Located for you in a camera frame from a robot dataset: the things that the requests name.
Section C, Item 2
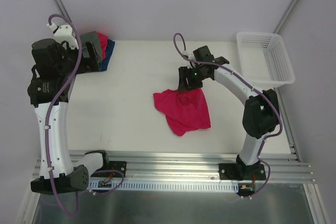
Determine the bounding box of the crimson pink t shirt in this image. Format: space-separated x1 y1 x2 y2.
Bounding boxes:
153 89 211 136

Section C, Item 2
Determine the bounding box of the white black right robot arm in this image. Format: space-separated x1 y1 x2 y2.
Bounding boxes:
178 46 282 181

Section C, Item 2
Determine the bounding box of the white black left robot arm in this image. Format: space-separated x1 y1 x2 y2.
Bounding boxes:
27 38 110 195

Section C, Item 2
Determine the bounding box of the folded red t shirt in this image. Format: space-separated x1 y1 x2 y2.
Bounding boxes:
97 33 108 60

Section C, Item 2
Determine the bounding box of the white plastic mesh basket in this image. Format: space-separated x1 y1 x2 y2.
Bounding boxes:
236 32 295 89

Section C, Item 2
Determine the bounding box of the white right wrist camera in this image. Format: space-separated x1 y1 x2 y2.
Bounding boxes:
182 50 195 61

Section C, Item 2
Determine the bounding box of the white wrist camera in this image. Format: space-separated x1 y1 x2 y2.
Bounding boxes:
47 23 78 49
182 50 195 61

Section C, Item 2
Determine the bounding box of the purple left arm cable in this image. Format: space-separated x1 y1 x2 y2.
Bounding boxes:
43 14 125 218

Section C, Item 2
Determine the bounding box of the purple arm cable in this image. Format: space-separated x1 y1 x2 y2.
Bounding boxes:
173 33 284 201
43 14 125 218

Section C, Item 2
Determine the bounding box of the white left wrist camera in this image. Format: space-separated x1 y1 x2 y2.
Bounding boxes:
47 23 78 49

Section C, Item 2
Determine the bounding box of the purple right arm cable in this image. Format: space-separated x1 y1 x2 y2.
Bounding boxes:
173 33 284 201

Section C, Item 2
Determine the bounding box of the aluminium frame rail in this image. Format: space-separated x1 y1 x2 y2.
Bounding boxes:
33 150 315 184

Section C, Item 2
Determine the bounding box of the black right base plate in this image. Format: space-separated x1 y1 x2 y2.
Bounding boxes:
218 163 266 181

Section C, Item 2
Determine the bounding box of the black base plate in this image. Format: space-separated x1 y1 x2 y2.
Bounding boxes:
218 163 266 181
105 161 127 178

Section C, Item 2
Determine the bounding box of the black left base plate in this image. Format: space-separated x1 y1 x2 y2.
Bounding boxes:
105 161 127 178

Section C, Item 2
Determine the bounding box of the white slotted cable duct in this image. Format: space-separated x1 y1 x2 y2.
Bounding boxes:
87 179 238 193

